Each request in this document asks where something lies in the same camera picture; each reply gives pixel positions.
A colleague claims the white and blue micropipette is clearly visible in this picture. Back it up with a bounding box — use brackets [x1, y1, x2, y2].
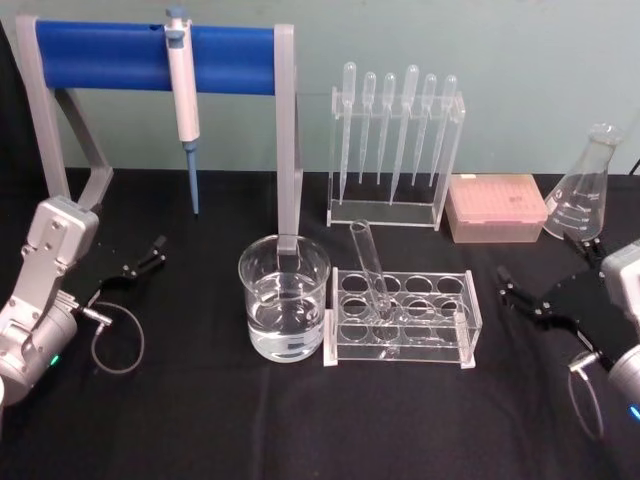
[164, 4, 202, 217]

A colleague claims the short clear transfer pipette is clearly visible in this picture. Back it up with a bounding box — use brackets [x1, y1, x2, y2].
[411, 73, 438, 188]
[429, 74, 460, 188]
[357, 71, 378, 185]
[375, 72, 398, 187]

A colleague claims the clear acrylic dropper rack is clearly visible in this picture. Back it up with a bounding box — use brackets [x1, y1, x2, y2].
[325, 84, 469, 232]

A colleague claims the pink pipette tip box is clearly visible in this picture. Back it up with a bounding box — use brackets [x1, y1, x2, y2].
[445, 174, 549, 245]

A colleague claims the gripper's thin dark cable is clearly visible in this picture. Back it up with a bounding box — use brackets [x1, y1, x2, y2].
[566, 349, 609, 442]
[74, 298, 147, 374]

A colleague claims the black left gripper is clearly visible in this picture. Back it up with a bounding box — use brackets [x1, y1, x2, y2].
[67, 234, 169, 307]

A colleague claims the glass beaker with water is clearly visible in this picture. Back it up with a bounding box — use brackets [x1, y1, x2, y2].
[237, 234, 333, 363]

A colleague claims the grey and blue pipette stand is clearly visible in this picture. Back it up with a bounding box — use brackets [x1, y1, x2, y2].
[14, 14, 306, 257]

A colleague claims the clear acrylic test tube rack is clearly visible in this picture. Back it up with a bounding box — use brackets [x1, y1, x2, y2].
[323, 267, 484, 371]

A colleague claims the left gripper's thin dark cable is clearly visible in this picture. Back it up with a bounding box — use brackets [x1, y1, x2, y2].
[74, 298, 147, 374]

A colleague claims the black table cloth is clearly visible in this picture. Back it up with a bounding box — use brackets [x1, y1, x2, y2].
[0, 167, 640, 480]

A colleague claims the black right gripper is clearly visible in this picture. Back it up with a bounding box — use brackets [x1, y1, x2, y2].
[496, 236, 622, 359]

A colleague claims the right gripper's thin dark cable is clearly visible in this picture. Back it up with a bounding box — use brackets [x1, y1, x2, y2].
[566, 349, 609, 442]

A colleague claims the clear glass test tube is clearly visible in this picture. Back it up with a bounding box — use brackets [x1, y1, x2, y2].
[349, 219, 397, 327]

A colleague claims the glass conical flask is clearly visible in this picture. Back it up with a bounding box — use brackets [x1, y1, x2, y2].
[542, 122, 626, 239]

